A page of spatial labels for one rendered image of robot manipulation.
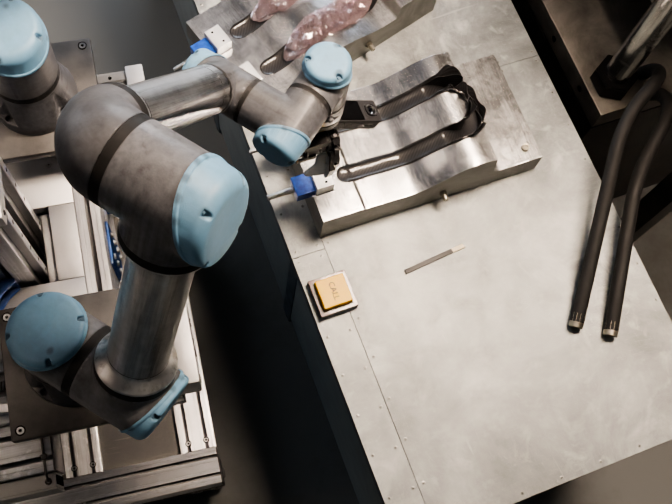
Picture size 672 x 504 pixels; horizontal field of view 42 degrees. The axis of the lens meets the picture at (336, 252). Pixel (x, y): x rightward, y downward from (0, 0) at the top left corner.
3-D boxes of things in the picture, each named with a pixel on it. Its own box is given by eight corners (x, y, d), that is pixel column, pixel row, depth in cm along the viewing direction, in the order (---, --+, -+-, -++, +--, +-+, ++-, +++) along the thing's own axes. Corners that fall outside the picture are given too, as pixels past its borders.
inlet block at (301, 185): (271, 214, 177) (271, 203, 172) (262, 192, 178) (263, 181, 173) (332, 194, 179) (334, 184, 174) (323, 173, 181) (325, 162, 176)
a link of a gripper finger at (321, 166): (301, 182, 165) (299, 150, 157) (331, 173, 166) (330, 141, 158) (307, 195, 163) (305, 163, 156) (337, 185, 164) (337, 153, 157)
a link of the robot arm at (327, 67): (290, 68, 131) (320, 27, 134) (287, 104, 141) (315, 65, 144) (335, 95, 130) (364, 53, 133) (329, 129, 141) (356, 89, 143)
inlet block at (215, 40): (181, 85, 188) (180, 72, 183) (168, 68, 189) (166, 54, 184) (232, 54, 192) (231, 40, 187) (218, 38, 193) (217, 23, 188)
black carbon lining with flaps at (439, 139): (340, 190, 179) (345, 171, 170) (312, 122, 184) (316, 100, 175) (494, 142, 186) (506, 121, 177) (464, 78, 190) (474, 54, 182)
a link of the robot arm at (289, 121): (230, 141, 137) (269, 89, 140) (292, 178, 136) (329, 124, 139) (229, 117, 129) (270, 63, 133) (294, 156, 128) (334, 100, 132)
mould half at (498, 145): (319, 237, 183) (325, 213, 170) (277, 130, 190) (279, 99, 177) (534, 168, 193) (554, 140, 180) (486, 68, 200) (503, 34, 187)
